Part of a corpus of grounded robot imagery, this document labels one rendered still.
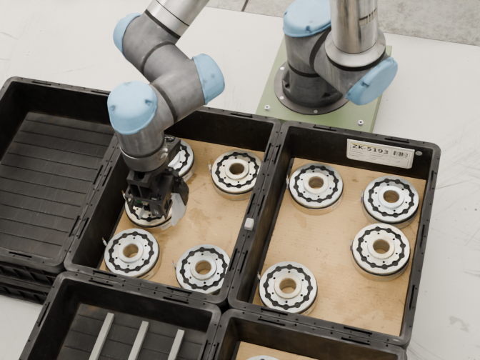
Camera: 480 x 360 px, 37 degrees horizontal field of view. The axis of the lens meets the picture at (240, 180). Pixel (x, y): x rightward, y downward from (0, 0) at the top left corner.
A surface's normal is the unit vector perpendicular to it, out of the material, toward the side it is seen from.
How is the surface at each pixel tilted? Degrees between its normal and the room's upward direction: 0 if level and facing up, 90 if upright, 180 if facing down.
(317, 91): 74
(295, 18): 8
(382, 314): 0
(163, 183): 2
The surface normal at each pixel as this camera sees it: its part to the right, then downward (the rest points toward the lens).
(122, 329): -0.10, -0.55
